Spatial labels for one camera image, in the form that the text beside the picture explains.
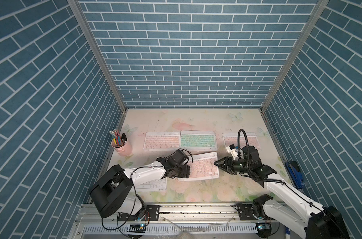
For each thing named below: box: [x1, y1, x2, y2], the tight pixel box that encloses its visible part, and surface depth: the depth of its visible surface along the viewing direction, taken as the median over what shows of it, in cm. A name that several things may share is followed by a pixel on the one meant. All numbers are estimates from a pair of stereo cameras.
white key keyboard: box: [135, 177, 168, 192], surface depth 84 cm
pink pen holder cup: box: [111, 138, 133, 158], surface depth 91 cm
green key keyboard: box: [179, 130, 218, 151], surface depth 104 cm
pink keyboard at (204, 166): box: [178, 151, 220, 182], surface depth 85 cm
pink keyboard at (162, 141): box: [143, 131, 181, 151], surface depth 104 cm
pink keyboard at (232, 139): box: [222, 132, 262, 151], surface depth 104 cm
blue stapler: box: [284, 160, 304, 189], surface depth 90 cm
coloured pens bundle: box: [108, 128, 128, 147], surface depth 88 cm
